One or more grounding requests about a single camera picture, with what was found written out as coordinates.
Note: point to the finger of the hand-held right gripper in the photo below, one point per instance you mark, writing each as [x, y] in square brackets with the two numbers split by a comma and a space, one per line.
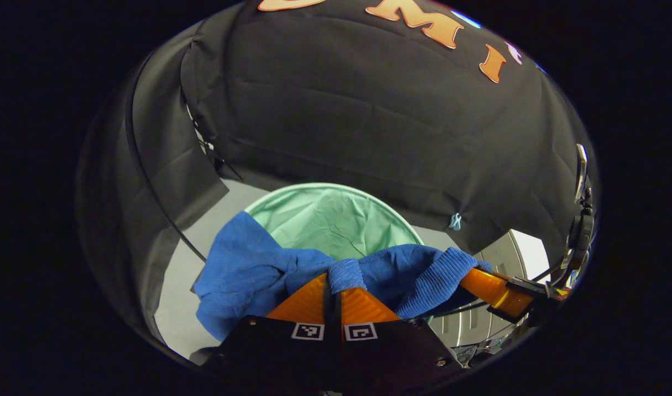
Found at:
[493, 289]

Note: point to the green laundry hamper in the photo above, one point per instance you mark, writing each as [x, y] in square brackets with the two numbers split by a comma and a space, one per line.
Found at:
[336, 220]

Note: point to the light blue ribbon tie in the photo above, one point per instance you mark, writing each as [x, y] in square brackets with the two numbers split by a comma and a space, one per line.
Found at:
[455, 221]

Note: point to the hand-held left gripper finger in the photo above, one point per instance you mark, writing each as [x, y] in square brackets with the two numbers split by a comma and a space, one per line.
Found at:
[339, 313]
[329, 313]

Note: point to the black clothes rail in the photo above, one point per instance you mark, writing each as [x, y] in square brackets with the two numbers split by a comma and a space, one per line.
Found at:
[165, 218]

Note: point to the black backdrop cloth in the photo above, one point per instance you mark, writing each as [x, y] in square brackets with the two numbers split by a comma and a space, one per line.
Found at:
[369, 126]

